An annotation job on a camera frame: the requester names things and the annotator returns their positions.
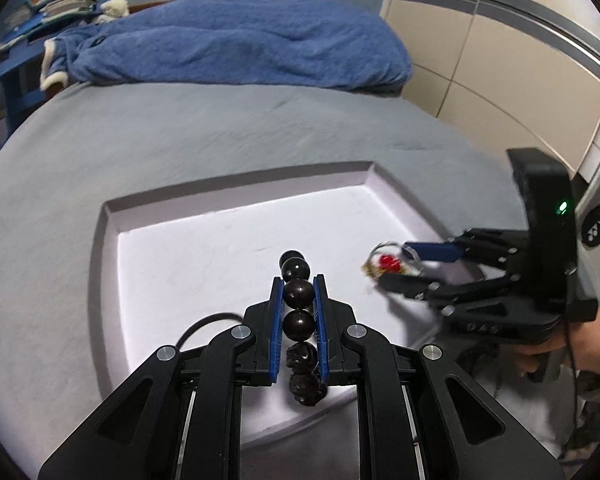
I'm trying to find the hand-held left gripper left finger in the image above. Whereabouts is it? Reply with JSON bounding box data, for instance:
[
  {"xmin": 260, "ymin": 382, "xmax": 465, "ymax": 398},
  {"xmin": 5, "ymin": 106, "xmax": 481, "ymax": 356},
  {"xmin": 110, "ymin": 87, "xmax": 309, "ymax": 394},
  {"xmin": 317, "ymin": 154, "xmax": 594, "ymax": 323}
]
[{"xmin": 37, "ymin": 275, "xmax": 286, "ymax": 480}]

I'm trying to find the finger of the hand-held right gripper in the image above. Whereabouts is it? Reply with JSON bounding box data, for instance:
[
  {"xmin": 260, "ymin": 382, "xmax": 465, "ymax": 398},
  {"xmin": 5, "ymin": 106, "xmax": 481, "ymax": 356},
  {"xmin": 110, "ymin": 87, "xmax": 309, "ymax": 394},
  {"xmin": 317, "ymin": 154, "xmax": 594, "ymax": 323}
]
[
  {"xmin": 377, "ymin": 265, "xmax": 530, "ymax": 314},
  {"xmin": 402, "ymin": 229, "xmax": 531, "ymax": 268}
]

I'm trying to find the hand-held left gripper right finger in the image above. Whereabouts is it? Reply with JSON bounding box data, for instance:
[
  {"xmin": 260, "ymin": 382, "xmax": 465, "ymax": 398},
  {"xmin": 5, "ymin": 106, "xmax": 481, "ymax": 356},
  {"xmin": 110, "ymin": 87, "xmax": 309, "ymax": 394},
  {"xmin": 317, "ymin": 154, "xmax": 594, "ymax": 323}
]
[{"xmin": 312, "ymin": 275, "xmax": 567, "ymax": 480}]

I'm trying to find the red and gold bead bracelet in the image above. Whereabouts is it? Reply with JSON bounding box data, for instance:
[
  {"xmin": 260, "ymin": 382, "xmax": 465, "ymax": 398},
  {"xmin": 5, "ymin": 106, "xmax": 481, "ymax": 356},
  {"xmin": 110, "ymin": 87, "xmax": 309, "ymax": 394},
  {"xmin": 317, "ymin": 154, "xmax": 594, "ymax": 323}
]
[{"xmin": 362, "ymin": 242, "xmax": 426, "ymax": 288}]

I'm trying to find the large black bead bracelet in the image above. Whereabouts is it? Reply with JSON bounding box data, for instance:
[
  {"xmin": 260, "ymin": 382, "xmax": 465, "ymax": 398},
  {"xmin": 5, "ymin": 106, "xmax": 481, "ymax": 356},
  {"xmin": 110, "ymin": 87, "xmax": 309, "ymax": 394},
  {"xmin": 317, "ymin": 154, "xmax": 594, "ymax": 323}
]
[{"xmin": 278, "ymin": 250, "xmax": 328, "ymax": 407}]

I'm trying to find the grey cardboard box tray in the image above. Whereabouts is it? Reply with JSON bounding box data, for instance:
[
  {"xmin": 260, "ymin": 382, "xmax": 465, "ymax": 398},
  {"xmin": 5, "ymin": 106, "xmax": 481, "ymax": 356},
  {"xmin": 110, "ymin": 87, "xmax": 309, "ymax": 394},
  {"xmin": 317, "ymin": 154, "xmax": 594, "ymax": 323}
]
[{"xmin": 94, "ymin": 161, "xmax": 481, "ymax": 451}]

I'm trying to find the person's right hand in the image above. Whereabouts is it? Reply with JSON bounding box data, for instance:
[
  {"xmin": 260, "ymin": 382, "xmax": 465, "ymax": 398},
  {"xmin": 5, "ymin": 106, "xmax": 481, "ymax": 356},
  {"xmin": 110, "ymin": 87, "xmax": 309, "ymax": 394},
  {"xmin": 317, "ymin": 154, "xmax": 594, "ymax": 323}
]
[{"xmin": 517, "ymin": 307, "xmax": 600, "ymax": 386}]

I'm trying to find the beige wardrobe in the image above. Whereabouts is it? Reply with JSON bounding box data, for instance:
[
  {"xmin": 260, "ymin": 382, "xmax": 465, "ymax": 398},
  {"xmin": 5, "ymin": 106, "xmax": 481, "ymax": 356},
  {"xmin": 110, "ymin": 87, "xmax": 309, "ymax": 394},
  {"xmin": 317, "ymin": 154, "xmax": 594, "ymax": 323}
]
[{"xmin": 380, "ymin": 0, "xmax": 600, "ymax": 181}]

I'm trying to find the blue fleece blanket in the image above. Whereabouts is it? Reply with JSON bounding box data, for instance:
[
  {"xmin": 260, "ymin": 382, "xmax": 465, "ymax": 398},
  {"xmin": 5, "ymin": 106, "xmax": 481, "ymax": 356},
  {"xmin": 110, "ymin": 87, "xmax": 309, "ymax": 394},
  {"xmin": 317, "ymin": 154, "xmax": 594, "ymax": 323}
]
[{"xmin": 40, "ymin": 0, "xmax": 413, "ymax": 92}]

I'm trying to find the white plush toy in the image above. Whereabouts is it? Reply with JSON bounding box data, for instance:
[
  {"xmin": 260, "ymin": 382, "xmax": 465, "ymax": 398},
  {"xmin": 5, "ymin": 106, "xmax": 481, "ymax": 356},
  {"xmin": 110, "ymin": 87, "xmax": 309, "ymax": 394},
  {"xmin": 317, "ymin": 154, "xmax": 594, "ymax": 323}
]
[{"xmin": 92, "ymin": 0, "xmax": 131, "ymax": 23}]

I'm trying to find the blue shelf desk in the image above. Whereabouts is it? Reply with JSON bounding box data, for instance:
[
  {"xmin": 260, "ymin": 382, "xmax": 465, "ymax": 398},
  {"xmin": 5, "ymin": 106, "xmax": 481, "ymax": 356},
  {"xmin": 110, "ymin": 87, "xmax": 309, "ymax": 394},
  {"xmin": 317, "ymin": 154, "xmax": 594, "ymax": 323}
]
[{"xmin": 0, "ymin": 0, "xmax": 113, "ymax": 126}]

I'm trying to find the stack of papers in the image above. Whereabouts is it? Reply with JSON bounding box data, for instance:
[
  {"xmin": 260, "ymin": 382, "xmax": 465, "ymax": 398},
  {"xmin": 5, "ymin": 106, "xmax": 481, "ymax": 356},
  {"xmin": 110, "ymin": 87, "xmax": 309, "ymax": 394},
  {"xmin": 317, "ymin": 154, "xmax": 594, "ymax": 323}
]
[
  {"xmin": 0, "ymin": 5, "xmax": 33, "ymax": 31},
  {"xmin": 41, "ymin": 0, "xmax": 101, "ymax": 18}
]

